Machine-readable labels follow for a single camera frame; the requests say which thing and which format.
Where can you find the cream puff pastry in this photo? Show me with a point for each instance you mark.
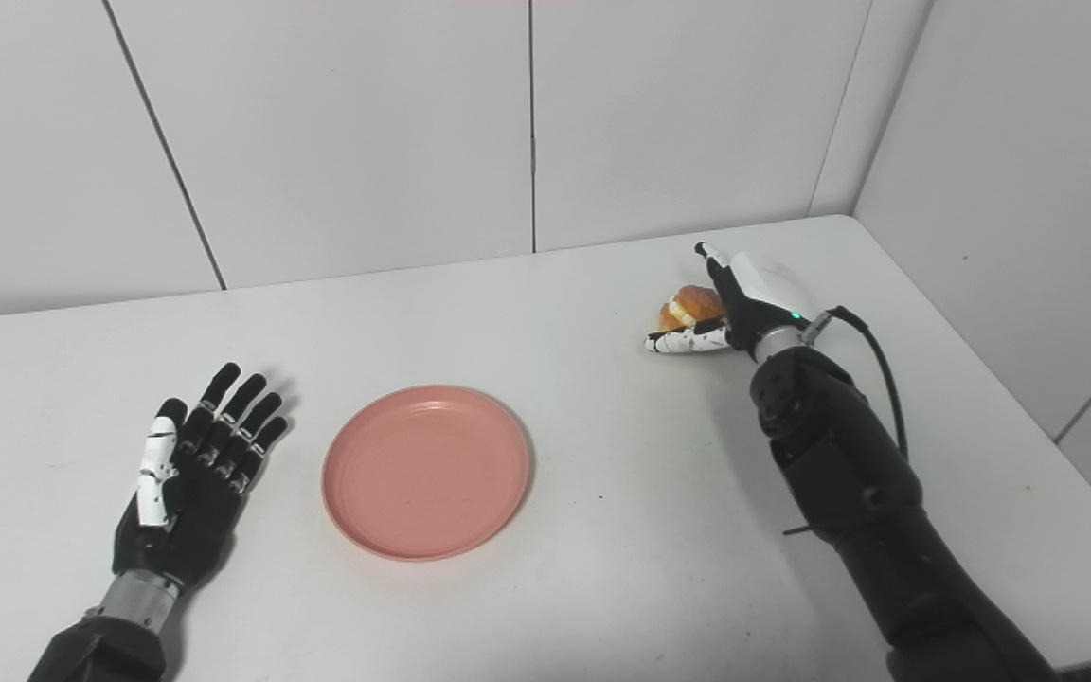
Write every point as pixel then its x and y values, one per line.
pixel 692 303

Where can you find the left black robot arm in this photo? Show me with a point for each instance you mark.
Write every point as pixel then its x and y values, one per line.
pixel 105 639

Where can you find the pink round plate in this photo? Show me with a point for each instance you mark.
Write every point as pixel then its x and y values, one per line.
pixel 427 474

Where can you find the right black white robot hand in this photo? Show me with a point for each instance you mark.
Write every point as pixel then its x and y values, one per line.
pixel 759 298

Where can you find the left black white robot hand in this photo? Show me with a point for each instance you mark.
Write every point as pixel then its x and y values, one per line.
pixel 190 511

